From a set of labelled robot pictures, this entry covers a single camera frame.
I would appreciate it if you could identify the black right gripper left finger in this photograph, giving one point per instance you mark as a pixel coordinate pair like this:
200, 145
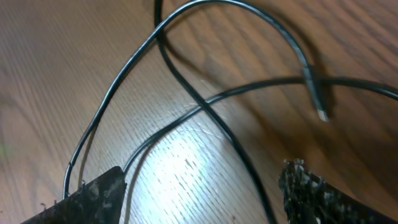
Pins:
99, 201

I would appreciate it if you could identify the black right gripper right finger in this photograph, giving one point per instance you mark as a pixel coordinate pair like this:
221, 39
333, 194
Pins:
309, 199

